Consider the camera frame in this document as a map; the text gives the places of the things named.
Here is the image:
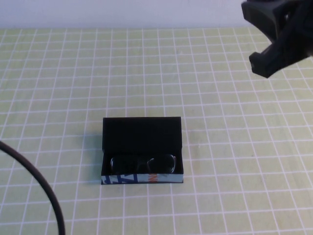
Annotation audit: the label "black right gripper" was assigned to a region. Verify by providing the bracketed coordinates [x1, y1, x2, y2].
[241, 0, 313, 79]

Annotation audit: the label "black-framed glasses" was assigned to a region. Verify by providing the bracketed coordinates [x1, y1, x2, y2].
[110, 153, 177, 174]

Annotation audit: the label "black printed glasses case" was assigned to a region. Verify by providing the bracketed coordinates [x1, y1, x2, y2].
[101, 117, 184, 185]

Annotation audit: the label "green white-checked tablecloth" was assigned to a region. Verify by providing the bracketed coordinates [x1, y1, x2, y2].
[0, 27, 313, 235]

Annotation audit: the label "black cable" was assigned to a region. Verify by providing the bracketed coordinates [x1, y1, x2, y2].
[0, 141, 66, 235]

